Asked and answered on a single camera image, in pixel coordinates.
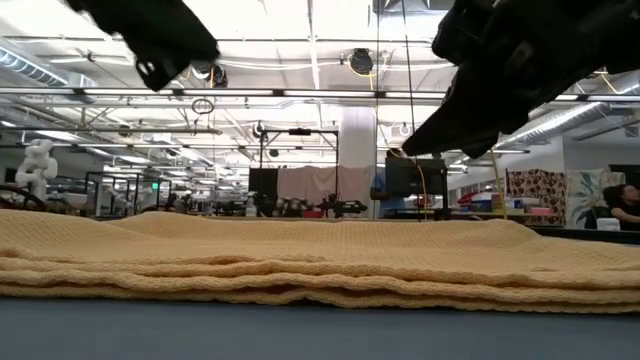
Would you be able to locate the white plastic container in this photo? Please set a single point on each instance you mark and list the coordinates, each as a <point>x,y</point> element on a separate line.
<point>608,224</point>

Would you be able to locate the large black monitor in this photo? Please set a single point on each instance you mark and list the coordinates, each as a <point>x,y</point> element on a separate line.
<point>415,175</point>

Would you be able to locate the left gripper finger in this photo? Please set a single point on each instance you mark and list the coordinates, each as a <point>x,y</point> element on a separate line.
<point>170,55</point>

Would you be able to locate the black table frame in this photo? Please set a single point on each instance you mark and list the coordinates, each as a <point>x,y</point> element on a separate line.
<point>575,234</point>

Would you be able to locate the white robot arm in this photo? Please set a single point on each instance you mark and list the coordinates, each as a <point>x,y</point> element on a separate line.
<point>36,165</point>

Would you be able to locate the yellow waffle weave towel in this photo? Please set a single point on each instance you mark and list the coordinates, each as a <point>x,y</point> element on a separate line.
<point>300,250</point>

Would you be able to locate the white square pillar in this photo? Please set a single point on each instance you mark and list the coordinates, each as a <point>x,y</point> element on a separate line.
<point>357,135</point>

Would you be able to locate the red box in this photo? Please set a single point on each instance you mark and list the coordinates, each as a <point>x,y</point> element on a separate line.
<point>312,214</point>

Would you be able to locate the pink cloth sheet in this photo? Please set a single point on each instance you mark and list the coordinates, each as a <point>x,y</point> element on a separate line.
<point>315,182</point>

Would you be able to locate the silver ventilation duct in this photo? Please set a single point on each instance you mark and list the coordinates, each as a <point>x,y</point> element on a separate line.
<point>550,125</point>
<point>30,70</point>

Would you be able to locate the brown floral patterned cloth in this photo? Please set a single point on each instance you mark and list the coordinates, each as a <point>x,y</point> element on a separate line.
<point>537,192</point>

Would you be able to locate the small black robot arm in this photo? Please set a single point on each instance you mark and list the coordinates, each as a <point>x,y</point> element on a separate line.
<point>345,205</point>

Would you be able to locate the green leaf patterned cloth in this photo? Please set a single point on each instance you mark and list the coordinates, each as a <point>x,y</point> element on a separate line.
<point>585,197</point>

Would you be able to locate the long fluorescent light strip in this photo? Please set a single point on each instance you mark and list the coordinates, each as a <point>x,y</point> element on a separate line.
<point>325,93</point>

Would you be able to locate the black metal frame stand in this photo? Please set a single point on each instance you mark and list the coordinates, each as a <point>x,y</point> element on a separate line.
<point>299,131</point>

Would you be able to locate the black cabinet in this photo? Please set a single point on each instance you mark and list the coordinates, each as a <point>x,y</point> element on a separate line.
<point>627,172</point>

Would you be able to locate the pink plastic tray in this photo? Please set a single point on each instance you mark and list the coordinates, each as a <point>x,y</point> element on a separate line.
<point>541,210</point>

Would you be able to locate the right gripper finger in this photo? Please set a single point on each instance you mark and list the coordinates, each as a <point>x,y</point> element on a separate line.
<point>470,115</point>
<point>480,150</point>

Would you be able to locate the black framed glass enclosure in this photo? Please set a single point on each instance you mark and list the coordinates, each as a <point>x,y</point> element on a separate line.
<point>125,173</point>

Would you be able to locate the small black monitor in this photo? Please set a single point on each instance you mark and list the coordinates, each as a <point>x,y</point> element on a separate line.
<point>263,182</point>

